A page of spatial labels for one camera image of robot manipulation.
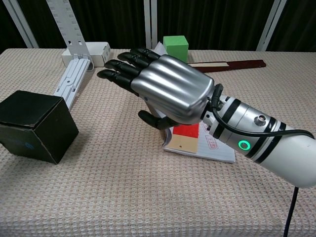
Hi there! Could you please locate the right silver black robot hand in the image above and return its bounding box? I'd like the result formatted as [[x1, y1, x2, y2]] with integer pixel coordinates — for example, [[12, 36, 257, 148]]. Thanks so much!
[[97, 47, 215, 130]]

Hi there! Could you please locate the red and tan bookmark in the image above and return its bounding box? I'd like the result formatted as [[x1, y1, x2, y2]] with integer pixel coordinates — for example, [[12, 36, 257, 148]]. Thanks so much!
[[168, 123, 200, 155]]

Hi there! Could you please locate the yellow cream lined notebook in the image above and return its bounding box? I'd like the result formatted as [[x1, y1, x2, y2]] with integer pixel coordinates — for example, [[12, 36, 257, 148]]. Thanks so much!
[[148, 41, 236, 164]]

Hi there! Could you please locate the green cube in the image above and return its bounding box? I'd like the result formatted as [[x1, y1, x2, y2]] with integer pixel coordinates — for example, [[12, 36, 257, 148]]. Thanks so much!
[[162, 35, 190, 64]]

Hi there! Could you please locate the dark red folded fan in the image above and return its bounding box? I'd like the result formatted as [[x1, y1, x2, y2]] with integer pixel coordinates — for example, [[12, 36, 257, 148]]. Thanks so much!
[[189, 59, 267, 74]]

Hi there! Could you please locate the small white box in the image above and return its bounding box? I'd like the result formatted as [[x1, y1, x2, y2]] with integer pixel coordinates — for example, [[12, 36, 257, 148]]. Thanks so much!
[[61, 41, 112, 68]]

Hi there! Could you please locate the black pleated curtain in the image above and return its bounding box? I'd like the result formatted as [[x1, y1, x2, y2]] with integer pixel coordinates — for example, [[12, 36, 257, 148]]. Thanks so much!
[[0, 0, 316, 52]]

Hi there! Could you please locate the white folding stand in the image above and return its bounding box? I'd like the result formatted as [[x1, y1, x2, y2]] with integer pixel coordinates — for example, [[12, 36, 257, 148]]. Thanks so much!
[[45, 0, 91, 111]]

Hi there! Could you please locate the beige waffle tablecloth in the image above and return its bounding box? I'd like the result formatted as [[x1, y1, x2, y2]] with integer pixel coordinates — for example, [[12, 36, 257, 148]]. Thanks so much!
[[0, 48, 316, 237]]

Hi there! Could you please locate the black cardboard box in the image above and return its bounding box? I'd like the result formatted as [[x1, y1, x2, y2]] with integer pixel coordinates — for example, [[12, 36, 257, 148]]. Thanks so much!
[[0, 90, 80, 165]]

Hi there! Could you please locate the white upright partition post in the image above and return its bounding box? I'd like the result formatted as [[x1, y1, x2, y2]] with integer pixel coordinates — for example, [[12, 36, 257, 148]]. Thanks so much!
[[144, 0, 158, 49]]

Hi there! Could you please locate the white slanted partition post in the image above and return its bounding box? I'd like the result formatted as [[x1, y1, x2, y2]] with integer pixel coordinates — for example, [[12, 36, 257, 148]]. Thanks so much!
[[256, 0, 288, 52], [1, 0, 39, 49]]

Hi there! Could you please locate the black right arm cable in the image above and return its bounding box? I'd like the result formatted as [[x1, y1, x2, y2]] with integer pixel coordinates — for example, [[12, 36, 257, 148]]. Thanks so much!
[[209, 83, 316, 237]]

